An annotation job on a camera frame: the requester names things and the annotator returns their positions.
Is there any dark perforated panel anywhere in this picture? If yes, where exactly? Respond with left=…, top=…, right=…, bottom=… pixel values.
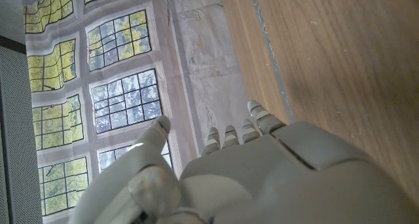
left=0, top=43, right=43, bottom=224

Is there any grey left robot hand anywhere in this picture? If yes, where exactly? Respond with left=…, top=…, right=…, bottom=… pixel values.
left=67, top=99, right=419, bottom=224

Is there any grey tape outline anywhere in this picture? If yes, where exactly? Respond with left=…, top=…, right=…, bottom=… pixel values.
left=249, top=0, right=295, bottom=124

